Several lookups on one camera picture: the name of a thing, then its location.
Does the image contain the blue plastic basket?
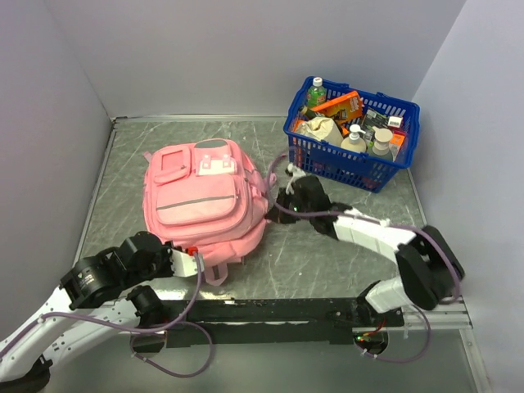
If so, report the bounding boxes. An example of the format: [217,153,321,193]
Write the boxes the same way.
[283,76,420,193]

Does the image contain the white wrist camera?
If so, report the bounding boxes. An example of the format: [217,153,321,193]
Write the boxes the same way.
[170,246,204,278]
[285,163,307,195]

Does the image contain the white pump soap bottle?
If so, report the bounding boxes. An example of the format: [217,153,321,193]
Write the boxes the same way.
[341,124,367,153]

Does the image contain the orange box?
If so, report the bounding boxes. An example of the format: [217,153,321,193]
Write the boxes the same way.
[312,91,364,124]

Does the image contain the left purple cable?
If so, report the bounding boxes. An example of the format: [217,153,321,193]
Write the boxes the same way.
[0,251,214,377]

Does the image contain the green drink bottle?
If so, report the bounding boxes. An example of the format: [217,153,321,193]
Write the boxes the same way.
[307,77,327,108]

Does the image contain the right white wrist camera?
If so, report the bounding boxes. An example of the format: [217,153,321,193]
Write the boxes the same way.
[285,163,307,195]

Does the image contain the dark green packet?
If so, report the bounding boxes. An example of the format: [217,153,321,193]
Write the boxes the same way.
[361,108,389,130]

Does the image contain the grey pump bottle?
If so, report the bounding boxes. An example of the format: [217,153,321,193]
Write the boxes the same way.
[367,126,394,161]

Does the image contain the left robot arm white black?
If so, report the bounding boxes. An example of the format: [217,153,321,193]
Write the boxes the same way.
[1,232,174,392]

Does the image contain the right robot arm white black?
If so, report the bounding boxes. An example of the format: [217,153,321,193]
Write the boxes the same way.
[266,175,465,326]

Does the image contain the beige crumpled bag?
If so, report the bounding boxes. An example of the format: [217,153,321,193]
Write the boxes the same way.
[293,117,343,147]

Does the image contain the pink student backpack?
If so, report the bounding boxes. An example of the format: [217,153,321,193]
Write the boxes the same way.
[142,138,276,286]

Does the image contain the small orange packet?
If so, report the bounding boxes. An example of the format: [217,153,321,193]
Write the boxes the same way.
[389,133,406,160]

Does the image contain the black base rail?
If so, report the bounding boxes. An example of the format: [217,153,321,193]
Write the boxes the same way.
[182,297,404,345]

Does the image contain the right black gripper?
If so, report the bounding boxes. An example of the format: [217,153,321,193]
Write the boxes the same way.
[269,187,314,224]

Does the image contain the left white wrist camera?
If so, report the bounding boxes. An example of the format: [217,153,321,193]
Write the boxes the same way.
[170,246,204,278]

